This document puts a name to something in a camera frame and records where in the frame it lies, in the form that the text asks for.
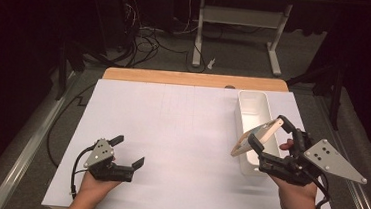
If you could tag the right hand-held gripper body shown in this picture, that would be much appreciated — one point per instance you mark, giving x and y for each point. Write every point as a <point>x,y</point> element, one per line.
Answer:
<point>329,159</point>

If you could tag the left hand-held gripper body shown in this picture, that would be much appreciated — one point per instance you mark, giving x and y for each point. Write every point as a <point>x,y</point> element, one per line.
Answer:
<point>101,153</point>

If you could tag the printed beige phone case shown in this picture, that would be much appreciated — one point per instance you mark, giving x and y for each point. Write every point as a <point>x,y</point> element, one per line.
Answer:
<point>262,134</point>

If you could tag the white plastic bin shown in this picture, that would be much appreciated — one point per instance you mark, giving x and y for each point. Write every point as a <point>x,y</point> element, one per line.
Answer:
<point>253,106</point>

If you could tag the person's left hand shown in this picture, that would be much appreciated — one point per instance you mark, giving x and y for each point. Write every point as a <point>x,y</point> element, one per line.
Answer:
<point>95,189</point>

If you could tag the person's right hand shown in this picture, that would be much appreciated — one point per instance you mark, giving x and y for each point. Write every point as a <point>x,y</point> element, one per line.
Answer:
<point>296,197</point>

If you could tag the white board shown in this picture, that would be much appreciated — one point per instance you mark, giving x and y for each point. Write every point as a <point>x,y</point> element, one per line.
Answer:
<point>177,134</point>

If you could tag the black stand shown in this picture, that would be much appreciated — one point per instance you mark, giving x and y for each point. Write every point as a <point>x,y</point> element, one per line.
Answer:
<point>63,71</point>
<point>336,96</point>

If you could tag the wooden table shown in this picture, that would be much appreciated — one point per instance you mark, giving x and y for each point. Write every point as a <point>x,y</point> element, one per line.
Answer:
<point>175,78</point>

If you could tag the small white floor object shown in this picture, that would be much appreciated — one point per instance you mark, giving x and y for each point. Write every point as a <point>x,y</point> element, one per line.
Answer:
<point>211,63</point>

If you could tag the dark equipment box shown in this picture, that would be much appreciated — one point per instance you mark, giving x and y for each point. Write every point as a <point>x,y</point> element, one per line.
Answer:
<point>113,18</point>

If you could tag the aluminium floor rail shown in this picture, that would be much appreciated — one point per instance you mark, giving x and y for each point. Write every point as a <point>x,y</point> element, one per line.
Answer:
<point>353,198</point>
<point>33,139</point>

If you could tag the white metal stand frame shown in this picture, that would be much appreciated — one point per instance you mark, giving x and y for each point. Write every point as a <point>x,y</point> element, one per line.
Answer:
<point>240,17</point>

